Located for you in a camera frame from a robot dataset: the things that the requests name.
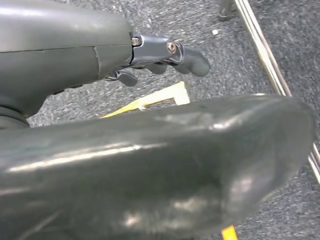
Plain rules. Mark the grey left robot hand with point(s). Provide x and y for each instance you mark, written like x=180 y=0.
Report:
x=50 y=49

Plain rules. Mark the dark grey robot leg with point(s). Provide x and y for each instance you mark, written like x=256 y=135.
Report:
x=149 y=172

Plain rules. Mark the small white floor scrap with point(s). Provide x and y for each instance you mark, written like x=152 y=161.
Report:
x=215 y=32

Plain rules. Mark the stainless steel workbench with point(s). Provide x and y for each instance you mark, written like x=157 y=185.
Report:
x=264 y=49

